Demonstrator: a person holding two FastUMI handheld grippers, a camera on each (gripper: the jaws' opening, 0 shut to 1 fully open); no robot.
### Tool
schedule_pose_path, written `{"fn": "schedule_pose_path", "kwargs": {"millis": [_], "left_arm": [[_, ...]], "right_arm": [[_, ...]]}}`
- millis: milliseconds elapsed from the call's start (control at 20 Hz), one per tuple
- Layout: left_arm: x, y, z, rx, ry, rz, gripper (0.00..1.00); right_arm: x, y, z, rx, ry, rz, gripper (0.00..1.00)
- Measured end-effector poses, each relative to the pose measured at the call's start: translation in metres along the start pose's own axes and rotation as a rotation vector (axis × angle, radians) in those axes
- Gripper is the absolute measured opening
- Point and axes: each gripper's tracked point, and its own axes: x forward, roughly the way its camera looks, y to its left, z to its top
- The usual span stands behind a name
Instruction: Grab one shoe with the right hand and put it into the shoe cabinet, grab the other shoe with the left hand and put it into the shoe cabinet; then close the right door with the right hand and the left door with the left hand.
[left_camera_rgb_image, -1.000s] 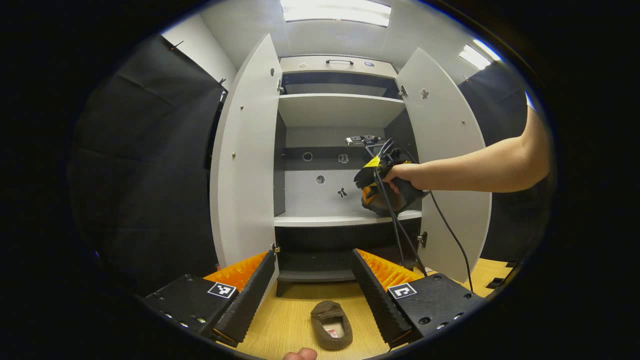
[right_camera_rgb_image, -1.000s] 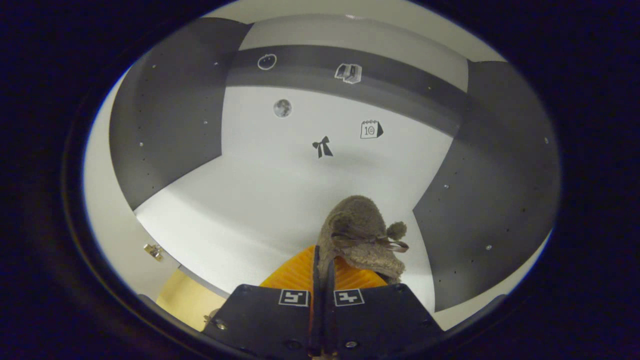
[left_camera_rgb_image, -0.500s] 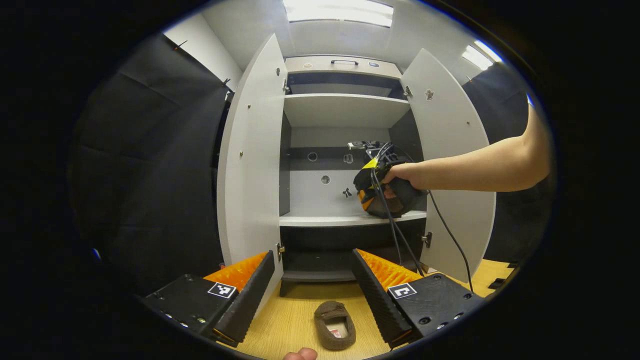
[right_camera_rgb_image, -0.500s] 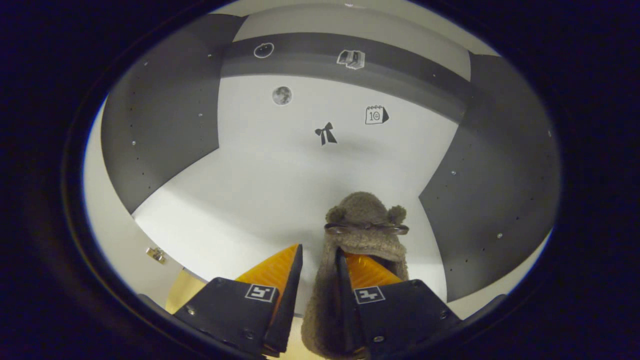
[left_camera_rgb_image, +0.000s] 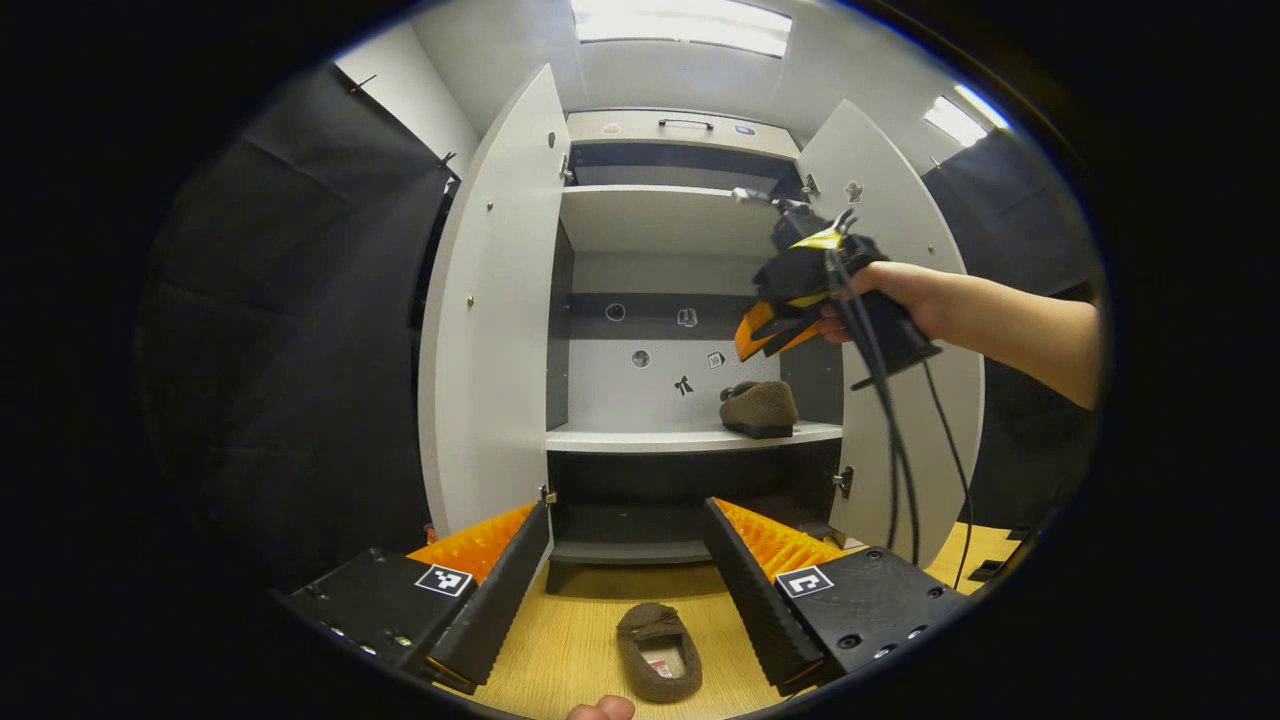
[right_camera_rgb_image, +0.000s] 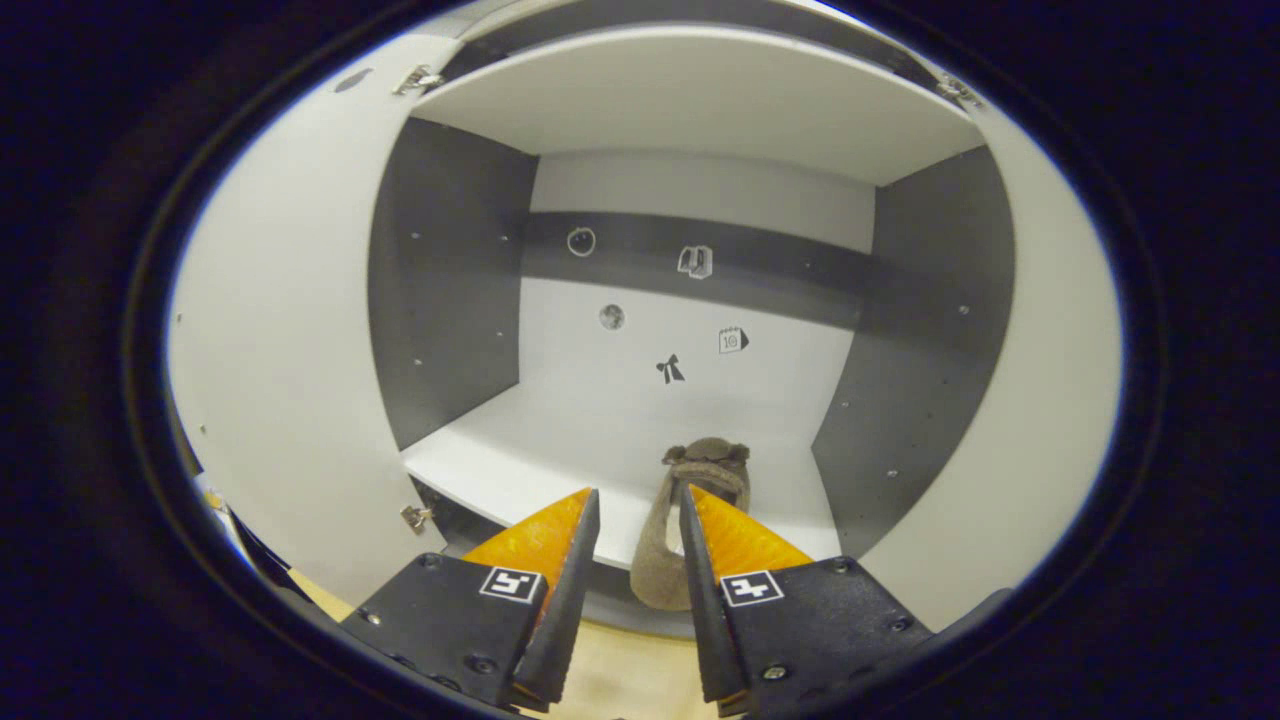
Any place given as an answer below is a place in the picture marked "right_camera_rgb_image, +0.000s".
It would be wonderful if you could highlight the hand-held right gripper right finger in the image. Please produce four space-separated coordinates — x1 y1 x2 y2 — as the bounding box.
678 484 938 720

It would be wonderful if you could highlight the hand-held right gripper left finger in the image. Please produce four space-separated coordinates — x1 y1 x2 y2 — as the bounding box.
338 487 602 714

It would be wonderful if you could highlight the brown fuzzy shoe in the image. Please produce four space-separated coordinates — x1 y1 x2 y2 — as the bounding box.
630 437 751 613

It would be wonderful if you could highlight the white shoe cabinet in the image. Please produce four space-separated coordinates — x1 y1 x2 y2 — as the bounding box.
368 0 1017 641

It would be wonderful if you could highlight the white cabinet door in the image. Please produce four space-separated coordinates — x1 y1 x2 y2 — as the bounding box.
165 33 471 609
860 105 1124 633

